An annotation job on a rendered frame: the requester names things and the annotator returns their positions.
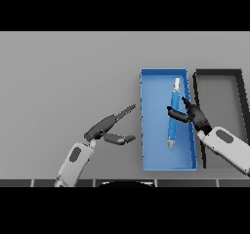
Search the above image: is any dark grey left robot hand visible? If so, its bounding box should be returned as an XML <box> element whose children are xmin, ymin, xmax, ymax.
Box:
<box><xmin>83</xmin><ymin>103</ymin><xmax>138</xmax><ymax>146</ymax></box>

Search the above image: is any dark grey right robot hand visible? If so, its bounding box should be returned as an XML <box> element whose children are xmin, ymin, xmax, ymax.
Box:
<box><xmin>166</xmin><ymin>96</ymin><xmax>213</xmax><ymax>136</ymax></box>

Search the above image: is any blue pipe with pale ends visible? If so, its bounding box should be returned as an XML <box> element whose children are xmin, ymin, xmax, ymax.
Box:
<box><xmin>166</xmin><ymin>77</ymin><xmax>182</xmax><ymax>149</ymax></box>

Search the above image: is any dark grey bin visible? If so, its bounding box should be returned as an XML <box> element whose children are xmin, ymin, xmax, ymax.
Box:
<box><xmin>191</xmin><ymin>68</ymin><xmax>250</xmax><ymax>170</ymax></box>

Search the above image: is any blue bin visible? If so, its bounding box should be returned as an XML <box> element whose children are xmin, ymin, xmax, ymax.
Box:
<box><xmin>139</xmin><ymin>67</ymin><xmax>198</xmax><ymax>173</ymax></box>

